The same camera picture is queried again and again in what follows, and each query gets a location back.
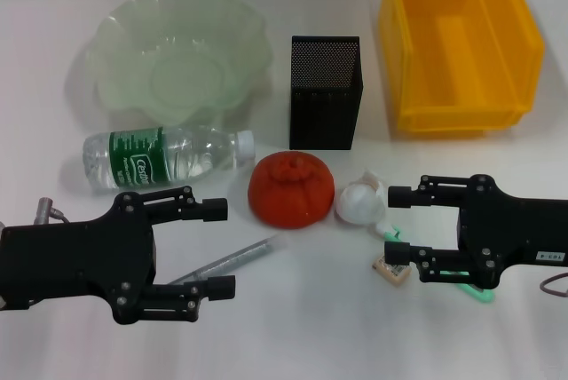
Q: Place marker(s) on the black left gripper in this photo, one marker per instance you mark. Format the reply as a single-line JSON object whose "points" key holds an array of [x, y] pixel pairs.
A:
{"points": [[80, 264]]}

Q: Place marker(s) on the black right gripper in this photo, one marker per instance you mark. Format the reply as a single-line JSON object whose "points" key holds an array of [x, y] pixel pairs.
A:
{"points": [[510, 229]]}

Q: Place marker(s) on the white paper ball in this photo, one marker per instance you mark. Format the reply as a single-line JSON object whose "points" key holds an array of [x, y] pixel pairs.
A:
{"points": [[359, 202]]}

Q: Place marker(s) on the red-orange fruit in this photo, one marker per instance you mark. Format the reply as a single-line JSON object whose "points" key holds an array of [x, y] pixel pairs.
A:
{"points": [[288, 193]]}

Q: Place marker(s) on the clear water bottle green label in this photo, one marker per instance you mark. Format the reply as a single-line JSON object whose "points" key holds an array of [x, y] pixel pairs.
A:
{"points": [[133, 158]]}

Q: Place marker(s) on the grey glitter pen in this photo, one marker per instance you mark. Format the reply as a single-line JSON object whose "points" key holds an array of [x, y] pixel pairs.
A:
{"points": [[248, 253]]}

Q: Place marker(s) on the beige eraser with barcode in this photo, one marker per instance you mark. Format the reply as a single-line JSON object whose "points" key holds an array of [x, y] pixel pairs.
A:
{"points": [[390, 271]]}

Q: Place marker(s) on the mint green utility knife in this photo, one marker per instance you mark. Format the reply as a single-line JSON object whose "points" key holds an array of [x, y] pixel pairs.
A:
{"points": [[483, 298]]}

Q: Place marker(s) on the black mesh pen holder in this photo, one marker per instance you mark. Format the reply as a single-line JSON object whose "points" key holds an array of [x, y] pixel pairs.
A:
{"points": [[326, 122]]}

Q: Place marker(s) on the pale green wavy glass plate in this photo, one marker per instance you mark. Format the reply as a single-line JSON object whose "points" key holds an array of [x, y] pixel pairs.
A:
{"points": [[177, 65]]}

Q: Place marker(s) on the yellow plastic bin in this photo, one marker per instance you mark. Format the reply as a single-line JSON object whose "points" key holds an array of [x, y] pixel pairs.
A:
{"points": [[466, 87]]}

